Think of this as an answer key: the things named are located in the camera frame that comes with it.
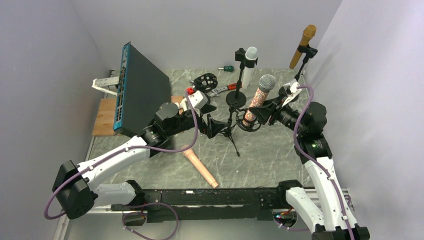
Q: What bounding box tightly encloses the pink microphone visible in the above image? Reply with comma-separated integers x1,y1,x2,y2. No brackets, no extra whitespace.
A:
183,148,219,189

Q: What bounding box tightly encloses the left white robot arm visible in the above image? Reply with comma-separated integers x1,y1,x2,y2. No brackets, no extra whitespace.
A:
52,102,228,220

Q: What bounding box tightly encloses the glitter microphone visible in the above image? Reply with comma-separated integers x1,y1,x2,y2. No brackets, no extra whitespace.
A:
241,74,276,127

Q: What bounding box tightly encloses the green handled screwdriver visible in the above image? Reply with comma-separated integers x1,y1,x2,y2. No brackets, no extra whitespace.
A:
218,65,234,73

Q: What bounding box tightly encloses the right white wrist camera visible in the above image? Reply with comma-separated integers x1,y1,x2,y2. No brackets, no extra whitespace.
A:
281,78,302,106

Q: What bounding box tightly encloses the tall black mic stand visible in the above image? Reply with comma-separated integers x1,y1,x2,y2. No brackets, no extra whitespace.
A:
278,44,318,97

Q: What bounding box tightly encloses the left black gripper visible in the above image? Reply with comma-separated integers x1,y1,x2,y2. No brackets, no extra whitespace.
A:
167,103,228,139

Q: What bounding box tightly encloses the wooden board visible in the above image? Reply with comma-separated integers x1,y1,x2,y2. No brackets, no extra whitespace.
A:
92,96,183,137

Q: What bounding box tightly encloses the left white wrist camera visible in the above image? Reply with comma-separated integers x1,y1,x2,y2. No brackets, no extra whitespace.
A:
184,87,209,110

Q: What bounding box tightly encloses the white bracket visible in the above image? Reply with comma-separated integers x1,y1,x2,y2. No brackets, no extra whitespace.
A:
91,76,119,97

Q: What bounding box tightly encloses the gold microphone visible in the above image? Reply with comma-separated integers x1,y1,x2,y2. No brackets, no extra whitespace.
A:
289,24,317,69

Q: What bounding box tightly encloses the white microphone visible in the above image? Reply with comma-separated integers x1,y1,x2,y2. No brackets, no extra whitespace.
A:
241,46,258,89

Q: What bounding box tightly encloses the blue network switch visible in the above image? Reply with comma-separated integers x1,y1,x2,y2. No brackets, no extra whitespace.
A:
113,42,172,138

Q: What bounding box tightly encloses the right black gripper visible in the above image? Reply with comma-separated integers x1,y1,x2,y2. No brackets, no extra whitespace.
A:
249,91,307,136

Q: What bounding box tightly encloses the black shock-mount round-base stand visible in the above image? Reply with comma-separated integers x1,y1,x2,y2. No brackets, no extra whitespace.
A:
192,72,218,93

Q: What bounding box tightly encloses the black clip round-base stand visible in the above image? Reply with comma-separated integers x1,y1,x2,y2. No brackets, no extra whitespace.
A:
225,48,247,108

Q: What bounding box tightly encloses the red handled adjustable wrench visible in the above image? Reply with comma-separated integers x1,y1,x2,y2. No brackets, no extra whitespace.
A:
208,83,237,98

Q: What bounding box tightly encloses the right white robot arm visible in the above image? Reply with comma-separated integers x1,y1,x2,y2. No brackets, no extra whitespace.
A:
249,100,371,240

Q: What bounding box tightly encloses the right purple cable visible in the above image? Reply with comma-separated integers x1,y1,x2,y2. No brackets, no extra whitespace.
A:
271,84,355,240

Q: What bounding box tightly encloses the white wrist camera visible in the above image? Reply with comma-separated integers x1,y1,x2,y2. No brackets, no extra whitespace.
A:
184,87,209,110
281,78,302,106

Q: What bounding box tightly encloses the black tripod shock-mount stand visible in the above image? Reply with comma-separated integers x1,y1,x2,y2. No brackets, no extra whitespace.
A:
219,104,262,157

